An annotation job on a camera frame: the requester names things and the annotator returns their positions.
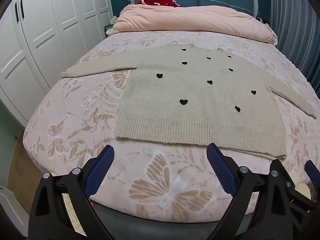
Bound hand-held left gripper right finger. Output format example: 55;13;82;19
206;143;293;240

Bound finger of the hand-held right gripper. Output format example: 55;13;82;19
286;180;320;230
304;159;320;182

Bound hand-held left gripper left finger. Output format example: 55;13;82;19
27;144;115;240

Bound beige knit sweater black hearts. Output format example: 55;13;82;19
61;44;317;160

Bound pink butterfly print bed sheet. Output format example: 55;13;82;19
22;30;320;224

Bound dark bedside table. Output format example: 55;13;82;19
103;23;117;40

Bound blue-grey curtain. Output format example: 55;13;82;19
269;0;320;93

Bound white wardrobe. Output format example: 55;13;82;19
0;0;114;128

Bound pink duvet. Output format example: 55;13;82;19
106;4;278;46

